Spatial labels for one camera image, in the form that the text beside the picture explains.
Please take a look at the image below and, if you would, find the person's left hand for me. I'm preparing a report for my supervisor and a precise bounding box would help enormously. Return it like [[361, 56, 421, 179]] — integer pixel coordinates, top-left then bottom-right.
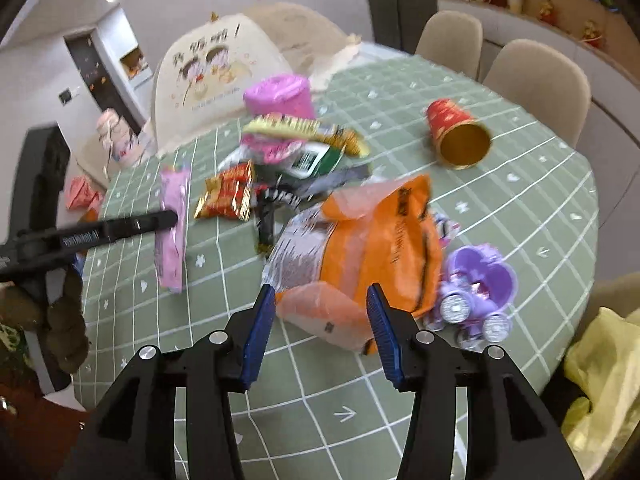
[[42, 270, 91, 373]]

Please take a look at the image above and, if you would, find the red paper cup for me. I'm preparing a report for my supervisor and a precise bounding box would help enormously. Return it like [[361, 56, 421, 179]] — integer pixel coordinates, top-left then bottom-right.
[[426, 98, 493, 168]]

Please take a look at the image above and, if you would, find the orange snack bag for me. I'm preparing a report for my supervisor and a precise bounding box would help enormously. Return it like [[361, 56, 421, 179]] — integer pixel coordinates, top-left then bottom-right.
[[262, 175, 446, 356]]

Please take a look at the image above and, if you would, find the green checked tablecloth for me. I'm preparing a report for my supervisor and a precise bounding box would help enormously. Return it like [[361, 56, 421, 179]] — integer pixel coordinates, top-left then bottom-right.
[[75, 42, 598, 480]]

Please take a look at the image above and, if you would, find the black stick wrapper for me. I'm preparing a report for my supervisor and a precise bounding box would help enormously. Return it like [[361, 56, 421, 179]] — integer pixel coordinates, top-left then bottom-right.
[[252, 185, 301, 256]]

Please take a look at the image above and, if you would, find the pink mini bin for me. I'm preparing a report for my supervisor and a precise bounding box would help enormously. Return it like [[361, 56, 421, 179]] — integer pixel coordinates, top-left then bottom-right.
[[243, 74, 313, 117]]

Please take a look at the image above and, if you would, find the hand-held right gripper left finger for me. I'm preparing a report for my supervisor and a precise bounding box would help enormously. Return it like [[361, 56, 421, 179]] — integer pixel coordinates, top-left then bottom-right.
[[57, 284, 277, 480]]

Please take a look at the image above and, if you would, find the green white milk carton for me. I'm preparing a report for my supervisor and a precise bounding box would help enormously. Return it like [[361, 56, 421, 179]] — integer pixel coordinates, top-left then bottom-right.
[[282, 141, 346, 178]]

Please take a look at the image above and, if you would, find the dark red clothing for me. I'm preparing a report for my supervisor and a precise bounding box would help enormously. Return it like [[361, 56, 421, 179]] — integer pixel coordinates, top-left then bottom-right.
[[0, 382, 96, 480]]

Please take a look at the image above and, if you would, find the plain beige food cover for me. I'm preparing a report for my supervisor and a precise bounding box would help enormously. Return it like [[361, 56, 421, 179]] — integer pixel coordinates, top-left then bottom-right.
[[245, 2, 363, 93]]

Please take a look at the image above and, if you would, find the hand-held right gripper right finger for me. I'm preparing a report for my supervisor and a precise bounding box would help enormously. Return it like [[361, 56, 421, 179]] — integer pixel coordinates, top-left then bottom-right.
[[366, 282, 586, 480]]

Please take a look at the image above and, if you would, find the pink white snack packet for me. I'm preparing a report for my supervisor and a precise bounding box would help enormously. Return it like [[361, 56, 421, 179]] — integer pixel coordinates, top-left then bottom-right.
[[240, 135, 306, 166]]

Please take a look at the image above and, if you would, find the purple heart-shaped bowl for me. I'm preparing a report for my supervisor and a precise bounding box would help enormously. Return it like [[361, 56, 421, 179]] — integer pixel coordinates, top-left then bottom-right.
[[425, 244, 518, 346]]

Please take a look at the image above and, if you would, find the yellow plastic bag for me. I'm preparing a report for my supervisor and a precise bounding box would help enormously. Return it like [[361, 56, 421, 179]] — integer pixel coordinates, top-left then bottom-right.
[[562, 307, 640, 476]]

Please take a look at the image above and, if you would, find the red snack packet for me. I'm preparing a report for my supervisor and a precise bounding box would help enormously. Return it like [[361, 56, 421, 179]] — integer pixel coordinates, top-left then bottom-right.
[[194, 162, 256, 222]]

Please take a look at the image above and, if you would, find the long pink wrapper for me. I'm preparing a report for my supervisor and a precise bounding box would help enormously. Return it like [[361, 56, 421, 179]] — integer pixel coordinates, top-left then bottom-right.
[[154, 166, 192, 293]]

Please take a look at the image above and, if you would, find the black silver wrapper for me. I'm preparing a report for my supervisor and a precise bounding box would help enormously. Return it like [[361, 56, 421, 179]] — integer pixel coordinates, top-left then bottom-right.
[[295, 165, 373, 196]]

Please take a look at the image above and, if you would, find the dark door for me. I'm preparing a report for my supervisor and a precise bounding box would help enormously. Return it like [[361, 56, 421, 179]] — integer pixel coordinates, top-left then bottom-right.
[[64, 30, 143, 133]]

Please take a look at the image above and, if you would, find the yellow pink snack packet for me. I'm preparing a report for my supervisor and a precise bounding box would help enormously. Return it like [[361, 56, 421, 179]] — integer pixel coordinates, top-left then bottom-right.
[[242, 114, 321, 140]]

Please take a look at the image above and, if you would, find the pink white printed bag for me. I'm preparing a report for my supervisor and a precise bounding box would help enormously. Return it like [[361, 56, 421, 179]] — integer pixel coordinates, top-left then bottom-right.
[[97, 109, 156, 166]]

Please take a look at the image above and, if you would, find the gold black snack packet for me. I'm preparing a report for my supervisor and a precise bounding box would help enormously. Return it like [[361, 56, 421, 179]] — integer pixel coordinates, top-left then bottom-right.
[[320, 130, 371, 158]]

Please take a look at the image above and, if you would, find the beige dining chair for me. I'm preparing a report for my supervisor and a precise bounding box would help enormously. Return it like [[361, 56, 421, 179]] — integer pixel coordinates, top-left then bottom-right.
[[482, 39, 592, 148], [590, 272, 640, 321], [415, 10, 484, 78], [75, 125, 156, 186]]

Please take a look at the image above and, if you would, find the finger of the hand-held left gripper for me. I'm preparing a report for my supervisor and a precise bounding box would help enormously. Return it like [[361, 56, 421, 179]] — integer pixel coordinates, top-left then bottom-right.
[[50, 210, 179, 254]]

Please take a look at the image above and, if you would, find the pink paper bag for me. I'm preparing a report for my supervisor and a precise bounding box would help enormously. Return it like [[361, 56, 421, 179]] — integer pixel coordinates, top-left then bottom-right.
[[65, 176, 103, 211]]

